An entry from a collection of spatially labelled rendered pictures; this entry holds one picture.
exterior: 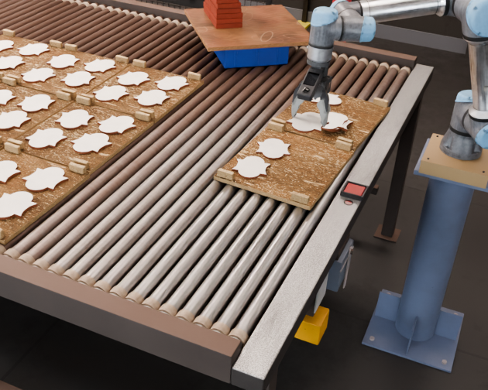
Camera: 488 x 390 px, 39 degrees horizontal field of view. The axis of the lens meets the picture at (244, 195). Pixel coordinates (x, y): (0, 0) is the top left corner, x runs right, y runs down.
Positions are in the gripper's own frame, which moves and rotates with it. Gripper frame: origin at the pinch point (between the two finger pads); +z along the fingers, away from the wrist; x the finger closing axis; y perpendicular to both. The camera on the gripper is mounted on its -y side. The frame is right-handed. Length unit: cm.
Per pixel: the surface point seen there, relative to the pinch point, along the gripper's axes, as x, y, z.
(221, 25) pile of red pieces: 76, 82, 3
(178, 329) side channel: -3, -81, 25
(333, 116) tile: 4.8, 41.7, 14.6
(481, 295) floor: -64, 96, 108
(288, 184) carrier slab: 1.7, -5.6, 21.2
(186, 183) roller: 32.4, -19.4, 24.2
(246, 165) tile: 18.4, -3.3, 20.2
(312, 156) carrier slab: 1.9, 15.4, 19.8
